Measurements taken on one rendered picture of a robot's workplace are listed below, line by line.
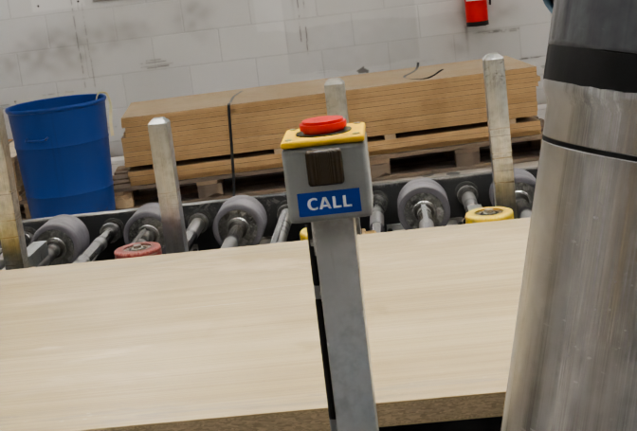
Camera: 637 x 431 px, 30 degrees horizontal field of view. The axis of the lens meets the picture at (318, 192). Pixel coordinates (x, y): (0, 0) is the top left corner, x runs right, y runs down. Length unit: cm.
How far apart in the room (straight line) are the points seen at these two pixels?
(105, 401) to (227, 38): 677
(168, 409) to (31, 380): 24
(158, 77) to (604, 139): 773
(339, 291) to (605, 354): 62
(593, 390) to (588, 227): 6
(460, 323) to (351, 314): 47
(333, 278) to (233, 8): 707
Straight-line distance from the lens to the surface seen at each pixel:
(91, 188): 653
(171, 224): 216
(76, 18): 815
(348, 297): 103
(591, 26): 42
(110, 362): 151
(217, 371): 142
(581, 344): 43
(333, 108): 209
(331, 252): 102
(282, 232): 242
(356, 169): 98
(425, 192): 250
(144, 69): 812
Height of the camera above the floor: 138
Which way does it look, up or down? 12 degrees down
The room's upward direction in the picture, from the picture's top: 7 degrees counter-clockwise
